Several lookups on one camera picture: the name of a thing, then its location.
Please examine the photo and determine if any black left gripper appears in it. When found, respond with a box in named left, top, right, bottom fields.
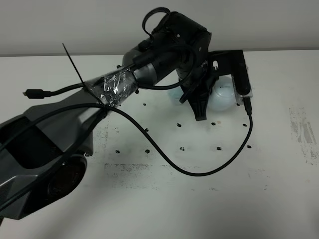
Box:
left=179, top=58, right=219, bottom=121

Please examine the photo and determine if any light blue porcelain teapot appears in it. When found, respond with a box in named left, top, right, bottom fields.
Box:
left=208, top=76, right=236, bottom=112

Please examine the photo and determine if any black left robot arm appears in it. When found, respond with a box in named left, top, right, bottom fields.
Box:
left=0, top=8, right=211, bottom=220

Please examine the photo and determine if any left light blue teacup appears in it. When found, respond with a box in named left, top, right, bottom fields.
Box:
left=167, top=87, right=183, bottom=105

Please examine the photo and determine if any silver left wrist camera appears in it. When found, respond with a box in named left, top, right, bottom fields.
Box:
left=209, top=50, right=252, bottom=105

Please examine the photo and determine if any black left camera cable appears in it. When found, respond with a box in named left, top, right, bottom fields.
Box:
left=0, top=7, right=254, bottom=212

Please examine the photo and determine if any black cable tie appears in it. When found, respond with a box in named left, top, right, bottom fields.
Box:
left=62, top=43, right=105, bottom=106

